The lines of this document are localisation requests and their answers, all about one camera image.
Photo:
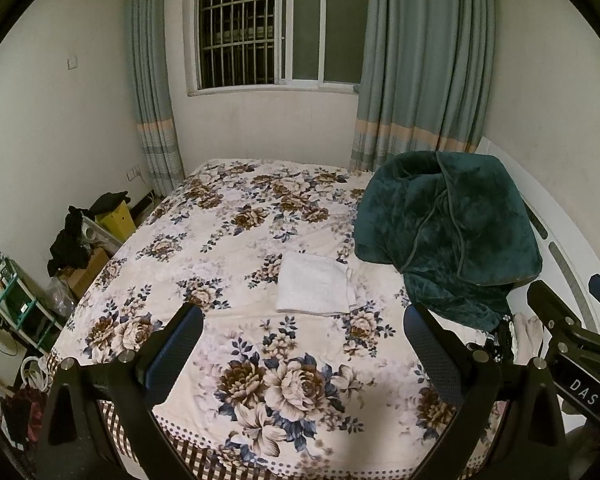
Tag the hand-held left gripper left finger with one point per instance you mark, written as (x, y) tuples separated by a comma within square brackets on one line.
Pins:
[(172, 345)]

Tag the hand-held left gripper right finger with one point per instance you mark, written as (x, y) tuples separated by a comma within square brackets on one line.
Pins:
[(432, 345)]

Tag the white knit sweater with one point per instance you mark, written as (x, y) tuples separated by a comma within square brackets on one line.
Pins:
[(315, 284)]

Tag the black hanging clothes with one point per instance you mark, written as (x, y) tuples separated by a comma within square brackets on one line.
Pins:
[(70, 245)]

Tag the white bed headboard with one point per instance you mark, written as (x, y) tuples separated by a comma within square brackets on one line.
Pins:
[(565, 250)]

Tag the cardboard box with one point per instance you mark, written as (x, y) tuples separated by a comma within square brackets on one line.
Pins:
[(87, 272)]

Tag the dark green plush blanket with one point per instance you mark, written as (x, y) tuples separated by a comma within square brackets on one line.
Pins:
[(445, 230)]

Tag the floral bedspread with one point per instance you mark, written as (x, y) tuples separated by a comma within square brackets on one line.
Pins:
[(230, 240)]

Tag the clear plastic bag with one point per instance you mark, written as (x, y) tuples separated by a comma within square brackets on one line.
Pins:
[(60, 297)]

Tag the yellow box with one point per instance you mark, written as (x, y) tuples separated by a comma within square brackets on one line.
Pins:
[(116, 224)]

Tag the green shelf rack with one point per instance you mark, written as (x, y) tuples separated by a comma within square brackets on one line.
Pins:
[(22, 300)]

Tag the black cloth on box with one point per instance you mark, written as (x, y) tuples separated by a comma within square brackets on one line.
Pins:
[(107, 202)]

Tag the dark red bag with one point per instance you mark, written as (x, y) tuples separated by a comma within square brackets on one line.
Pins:
[(25, 412)]

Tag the grey-green striped curtain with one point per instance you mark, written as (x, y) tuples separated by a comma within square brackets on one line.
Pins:
[(150, 75), (420, 60)]

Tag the barred window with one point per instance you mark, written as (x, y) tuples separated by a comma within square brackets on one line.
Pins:
[(280, 25)]

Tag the wall socket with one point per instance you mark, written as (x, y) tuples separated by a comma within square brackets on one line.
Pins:
[(134, 172)]

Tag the white wall switch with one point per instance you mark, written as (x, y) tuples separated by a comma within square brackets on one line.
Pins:
[(72, 62)]

